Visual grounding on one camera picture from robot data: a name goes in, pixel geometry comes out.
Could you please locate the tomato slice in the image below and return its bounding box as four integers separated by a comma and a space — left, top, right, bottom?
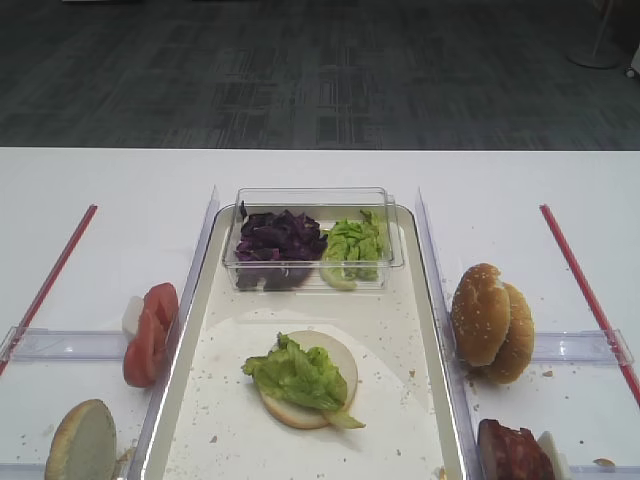
144, 282, 179, 334
123, 309, 166, 388

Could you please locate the green lettuce pile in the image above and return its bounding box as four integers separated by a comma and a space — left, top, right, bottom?
320, 210, 384, 291

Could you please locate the green lettuce leaf on bun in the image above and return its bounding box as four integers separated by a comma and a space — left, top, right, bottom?
242, 333, 367, 431

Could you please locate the brown meat patty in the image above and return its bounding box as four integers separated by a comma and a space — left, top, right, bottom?
478, 419, 555, 480

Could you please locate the clear plastic container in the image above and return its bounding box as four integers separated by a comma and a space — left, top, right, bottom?
222, 187, 404, 292

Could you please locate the purple cabbage pile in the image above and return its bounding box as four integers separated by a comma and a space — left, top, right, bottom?
235, 202, 328, 291

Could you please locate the bottom bun slice on tray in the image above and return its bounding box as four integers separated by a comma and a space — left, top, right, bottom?
257, 329, 360, 431

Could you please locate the front sesame bun top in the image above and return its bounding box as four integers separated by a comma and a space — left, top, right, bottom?
451, 263, 511, 367

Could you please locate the sesame bun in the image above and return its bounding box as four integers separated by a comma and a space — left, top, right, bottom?
484, 283, 535, 384
451, 263, 511, 367

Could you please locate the clear right long divider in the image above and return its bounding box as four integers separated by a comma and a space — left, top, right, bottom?
414, 191, 485, 479

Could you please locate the clear long divider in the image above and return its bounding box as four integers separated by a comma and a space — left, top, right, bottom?
414, 191, 485, 479
125, 189, 219, 479

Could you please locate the white onion slice left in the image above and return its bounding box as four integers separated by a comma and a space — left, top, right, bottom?
121, 296, 144, 341

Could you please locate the white onion slice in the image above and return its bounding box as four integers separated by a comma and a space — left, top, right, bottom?
537, 431, 573, 480
121, 296, 144, 341

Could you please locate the white metal tray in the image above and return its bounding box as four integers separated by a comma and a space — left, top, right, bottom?
131, 207, 460, 479

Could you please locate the rear sesame bun top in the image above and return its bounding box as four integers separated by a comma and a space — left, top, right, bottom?
484, 283, 535, 384

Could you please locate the right red tape strip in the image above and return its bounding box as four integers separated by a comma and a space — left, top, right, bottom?
539, 204, 639, 403

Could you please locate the clear right cross divider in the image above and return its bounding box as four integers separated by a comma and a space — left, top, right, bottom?
531, 330, 634, 366

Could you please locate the clear cross divider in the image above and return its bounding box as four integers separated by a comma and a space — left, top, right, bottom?
1, 327, 128, 362
531, 330, 634, 366

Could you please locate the clear left long divider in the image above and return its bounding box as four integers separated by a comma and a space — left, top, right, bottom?
125, 189, 219, 479

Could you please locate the clear left cross divider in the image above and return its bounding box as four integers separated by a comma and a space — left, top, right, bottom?
1, 327, 128, 362

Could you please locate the upright bun half left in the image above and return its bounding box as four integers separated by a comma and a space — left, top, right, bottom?
44, 399, 117, 480

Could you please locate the white onion slice right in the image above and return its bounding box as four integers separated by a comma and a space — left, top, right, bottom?
537, 431, 573, 480

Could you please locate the clear lower right divider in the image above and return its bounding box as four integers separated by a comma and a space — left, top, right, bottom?
569, 464, 640, 480

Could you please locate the clear lower left divider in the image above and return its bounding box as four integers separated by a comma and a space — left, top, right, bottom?
0, 464, 45, 480

